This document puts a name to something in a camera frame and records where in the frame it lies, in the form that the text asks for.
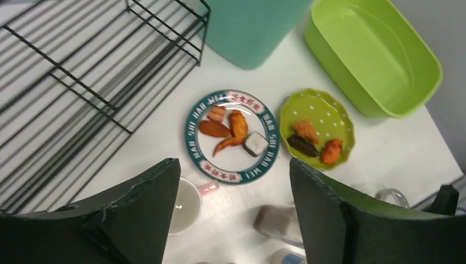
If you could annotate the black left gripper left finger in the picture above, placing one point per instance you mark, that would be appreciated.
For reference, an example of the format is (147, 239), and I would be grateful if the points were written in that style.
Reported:
(127, 223)

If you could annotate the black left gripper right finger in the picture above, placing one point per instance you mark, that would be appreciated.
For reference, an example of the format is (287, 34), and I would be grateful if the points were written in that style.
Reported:
(340, 224)

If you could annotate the glass bottle gold spout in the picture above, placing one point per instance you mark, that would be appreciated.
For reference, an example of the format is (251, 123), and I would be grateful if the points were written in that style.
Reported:
(279, 223)

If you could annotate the silver lid blue shaker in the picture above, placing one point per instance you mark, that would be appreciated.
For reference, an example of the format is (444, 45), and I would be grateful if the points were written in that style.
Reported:
(286, 256)

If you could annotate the pink white mug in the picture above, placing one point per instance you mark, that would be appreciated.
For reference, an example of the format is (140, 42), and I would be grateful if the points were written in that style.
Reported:
(188, 204)

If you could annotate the glass jar right chrome rim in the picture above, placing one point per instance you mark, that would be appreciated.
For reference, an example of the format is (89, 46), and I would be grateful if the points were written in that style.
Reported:
(392, 195)

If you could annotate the orange fried nugget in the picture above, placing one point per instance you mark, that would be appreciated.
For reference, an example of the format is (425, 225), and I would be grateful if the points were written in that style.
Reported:
(331, 151)

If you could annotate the dark sea cucumber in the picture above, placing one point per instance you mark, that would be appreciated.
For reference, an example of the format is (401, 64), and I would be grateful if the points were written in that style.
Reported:
(303, 146)

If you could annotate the orange fried cutlet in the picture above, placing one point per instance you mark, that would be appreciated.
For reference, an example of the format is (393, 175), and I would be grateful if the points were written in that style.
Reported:
(305, 130)

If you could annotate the green dotted small plate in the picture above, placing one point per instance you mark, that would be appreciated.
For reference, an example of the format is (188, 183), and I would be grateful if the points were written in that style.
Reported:
(329, 120)

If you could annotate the white sushi roll piece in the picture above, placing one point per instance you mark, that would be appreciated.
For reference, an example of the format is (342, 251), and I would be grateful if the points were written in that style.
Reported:
(255, 144)

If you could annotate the brown sausage piece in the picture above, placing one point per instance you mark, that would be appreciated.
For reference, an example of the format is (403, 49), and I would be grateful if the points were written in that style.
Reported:
(214, 129)

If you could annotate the teal rimmed white plate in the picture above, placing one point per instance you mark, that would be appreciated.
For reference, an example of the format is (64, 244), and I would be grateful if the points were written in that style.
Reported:
(232, 165)

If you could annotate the orange chicken wing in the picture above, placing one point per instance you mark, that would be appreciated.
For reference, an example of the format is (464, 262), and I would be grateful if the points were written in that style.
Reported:
(239, 129)

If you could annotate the pink shrimp piece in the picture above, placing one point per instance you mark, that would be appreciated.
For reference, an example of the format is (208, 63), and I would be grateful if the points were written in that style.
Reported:
(217, 113)

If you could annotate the lime green plastic tub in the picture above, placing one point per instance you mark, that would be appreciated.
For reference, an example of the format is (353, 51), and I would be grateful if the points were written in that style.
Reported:
(374, 55)

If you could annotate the teal plastic bin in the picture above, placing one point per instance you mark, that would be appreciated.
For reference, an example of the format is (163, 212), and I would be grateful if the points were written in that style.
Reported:
(247, 32)

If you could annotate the black wire rack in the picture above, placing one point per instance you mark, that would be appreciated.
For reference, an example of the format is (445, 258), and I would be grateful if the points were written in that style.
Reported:
(78, 78)

